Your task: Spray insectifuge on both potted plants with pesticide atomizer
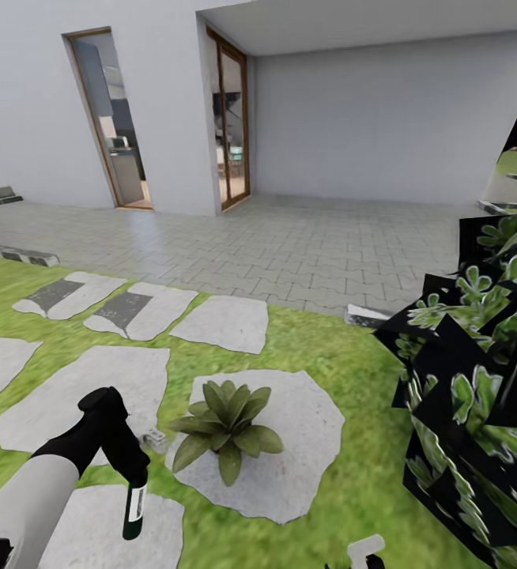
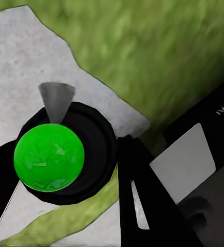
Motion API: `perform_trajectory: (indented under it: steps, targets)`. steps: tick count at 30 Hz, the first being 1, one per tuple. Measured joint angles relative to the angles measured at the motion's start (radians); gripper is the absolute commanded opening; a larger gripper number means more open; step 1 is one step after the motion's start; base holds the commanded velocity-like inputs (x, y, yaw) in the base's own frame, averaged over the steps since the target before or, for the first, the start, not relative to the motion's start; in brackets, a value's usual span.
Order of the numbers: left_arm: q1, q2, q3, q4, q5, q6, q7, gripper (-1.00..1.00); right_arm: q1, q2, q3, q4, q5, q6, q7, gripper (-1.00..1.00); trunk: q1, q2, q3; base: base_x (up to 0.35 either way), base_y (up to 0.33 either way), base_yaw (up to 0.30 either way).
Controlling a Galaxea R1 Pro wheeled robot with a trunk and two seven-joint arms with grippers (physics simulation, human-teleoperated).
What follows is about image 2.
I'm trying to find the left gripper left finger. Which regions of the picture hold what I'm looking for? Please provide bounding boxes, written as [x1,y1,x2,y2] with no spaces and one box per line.
[0,140,20,218]

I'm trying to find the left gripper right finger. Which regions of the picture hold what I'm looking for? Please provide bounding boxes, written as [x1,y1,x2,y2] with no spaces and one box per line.
[117,137,204,247]

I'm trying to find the insectifuge atomizer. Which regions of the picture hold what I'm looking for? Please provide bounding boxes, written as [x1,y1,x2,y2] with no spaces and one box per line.
[13,82,118,206]

